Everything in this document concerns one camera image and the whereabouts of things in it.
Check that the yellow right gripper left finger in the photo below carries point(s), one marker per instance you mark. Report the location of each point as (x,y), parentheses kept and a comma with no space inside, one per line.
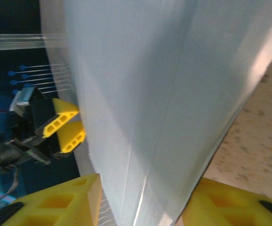
(63,204)

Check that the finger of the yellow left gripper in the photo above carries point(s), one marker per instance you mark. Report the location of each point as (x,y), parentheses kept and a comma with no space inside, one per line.
(63,113)
(73,136)

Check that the grey paper box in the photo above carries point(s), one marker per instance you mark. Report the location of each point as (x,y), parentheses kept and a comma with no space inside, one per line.
(162,94)

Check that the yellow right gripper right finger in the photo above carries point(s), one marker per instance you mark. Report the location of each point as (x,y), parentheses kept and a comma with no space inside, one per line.
(232,207)

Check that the aluminium frame post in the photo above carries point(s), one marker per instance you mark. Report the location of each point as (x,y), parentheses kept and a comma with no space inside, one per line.
(13,42)

